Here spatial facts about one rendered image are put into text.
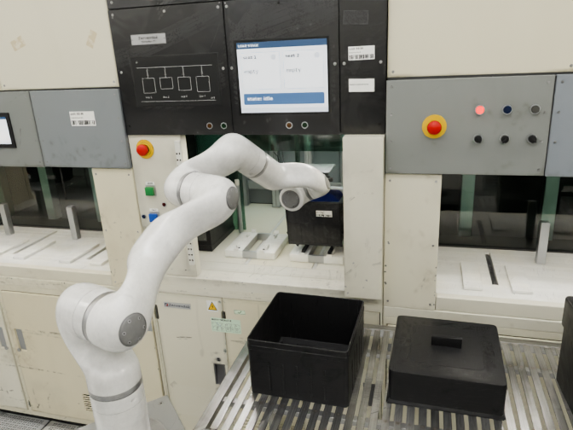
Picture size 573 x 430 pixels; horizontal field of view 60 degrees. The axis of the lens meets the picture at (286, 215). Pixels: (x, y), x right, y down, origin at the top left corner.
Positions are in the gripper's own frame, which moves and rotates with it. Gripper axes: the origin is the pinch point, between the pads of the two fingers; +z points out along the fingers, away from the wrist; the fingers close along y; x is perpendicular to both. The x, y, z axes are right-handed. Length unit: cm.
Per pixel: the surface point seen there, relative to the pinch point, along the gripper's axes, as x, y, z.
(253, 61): 43, -11, -29
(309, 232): -20.3, -1.0, -8.4
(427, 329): -33, 45, -44
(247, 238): -29.7, -32.0, 3.0
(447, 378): -34, 51, -66
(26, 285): -43, -118, -35
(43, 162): 10, -95, -34
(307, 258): -30.8, -2.3, -8.7
